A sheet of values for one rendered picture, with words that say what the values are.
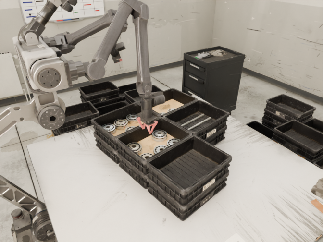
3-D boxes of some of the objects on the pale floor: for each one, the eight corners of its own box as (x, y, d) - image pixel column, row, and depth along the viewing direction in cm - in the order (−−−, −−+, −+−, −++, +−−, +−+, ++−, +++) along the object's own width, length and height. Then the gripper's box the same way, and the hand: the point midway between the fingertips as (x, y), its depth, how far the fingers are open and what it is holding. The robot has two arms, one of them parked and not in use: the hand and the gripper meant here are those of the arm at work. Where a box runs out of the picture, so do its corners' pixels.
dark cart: (201, 130, 335) (207, 63, 288) (180, 115, 367) (183, 53, 320) (233, 117, 363) (245, 54, 315) (212, 104, 395) (219, 45, 347)
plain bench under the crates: (129, 455, 115) (114, 416, 78) (47, 208, 229) (25, 145, 192) (326, 262, 189) (367, 195, 152) (190, 148, 303) (194, 94, 266)
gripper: (135, 104, 139) (136, 129, 147) (148, 112, 132) (148, 137, 140) (145, 101, 143) (145, 125, 151) (158, 108, 136) (157, 133, 144)
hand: (146, 129), depth 145 cm, fingers open, 6 cm apart
